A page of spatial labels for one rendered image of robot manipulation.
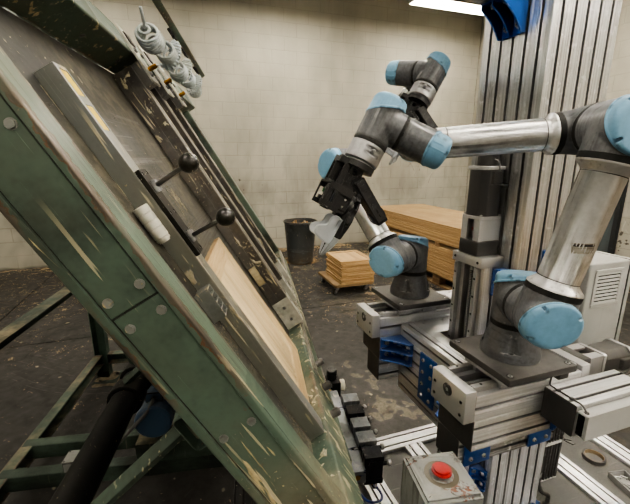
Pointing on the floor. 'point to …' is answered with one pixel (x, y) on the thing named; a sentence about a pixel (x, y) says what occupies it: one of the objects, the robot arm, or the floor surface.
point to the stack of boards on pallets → (440, 243)
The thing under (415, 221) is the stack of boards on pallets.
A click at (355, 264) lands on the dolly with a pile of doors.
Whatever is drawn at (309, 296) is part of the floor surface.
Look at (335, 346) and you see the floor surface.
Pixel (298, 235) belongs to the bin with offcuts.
